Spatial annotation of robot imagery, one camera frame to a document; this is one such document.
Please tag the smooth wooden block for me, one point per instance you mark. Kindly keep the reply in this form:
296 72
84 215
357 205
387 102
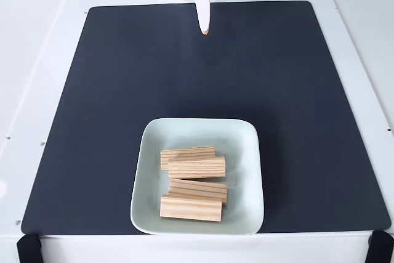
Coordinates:
191 209

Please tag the striped wooden block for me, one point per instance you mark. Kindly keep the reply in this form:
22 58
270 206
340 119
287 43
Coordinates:
197 169
184 153

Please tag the black rubber mat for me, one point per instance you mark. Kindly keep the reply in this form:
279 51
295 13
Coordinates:
92 152

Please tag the grooved wooden block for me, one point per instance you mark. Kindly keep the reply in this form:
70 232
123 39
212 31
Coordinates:
203 189

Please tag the pale green square plate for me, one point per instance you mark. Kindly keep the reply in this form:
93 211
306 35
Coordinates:
243 152

